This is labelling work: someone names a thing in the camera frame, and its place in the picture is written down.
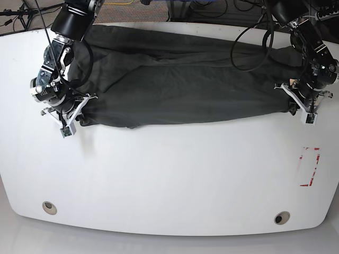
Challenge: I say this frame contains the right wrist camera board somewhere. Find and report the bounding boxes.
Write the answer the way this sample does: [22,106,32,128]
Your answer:
[60,123,76,138]

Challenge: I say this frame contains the white power strip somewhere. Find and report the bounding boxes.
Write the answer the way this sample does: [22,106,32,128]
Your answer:
[316,5,338,21]

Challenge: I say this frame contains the yellow cable on floor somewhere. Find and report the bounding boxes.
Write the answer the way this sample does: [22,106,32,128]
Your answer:
[104,0,133,6]

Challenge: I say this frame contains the right table cable grommet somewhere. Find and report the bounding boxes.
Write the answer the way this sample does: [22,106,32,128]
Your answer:
[274,211,290,225]

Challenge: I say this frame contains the left table cable grommet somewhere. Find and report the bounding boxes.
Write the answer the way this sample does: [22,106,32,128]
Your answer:
[42,202,57,215]

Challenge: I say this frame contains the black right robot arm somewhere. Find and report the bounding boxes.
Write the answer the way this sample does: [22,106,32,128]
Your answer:
[30,1,104,137]

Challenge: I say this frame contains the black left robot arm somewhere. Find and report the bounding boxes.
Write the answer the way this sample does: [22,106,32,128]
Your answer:
[264,1,338,123]

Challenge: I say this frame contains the dark grey T-shirt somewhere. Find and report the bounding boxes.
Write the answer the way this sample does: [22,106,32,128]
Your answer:
[78,25,302,129]

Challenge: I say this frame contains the table cable grommet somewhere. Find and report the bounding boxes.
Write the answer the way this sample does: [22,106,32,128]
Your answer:
[42,202,57,215]
[274,211,290,225]

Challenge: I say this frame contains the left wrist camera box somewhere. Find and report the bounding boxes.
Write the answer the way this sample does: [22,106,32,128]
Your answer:
[305,113,318,125]

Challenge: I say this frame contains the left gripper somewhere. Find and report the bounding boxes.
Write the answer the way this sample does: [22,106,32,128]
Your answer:
[274,79,333,116]

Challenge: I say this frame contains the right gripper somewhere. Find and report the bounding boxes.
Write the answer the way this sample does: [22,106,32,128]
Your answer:
[41,94,98,130]

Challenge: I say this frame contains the red tape rectangle marking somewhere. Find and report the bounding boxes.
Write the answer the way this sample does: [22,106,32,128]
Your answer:
[297,147,320,187]

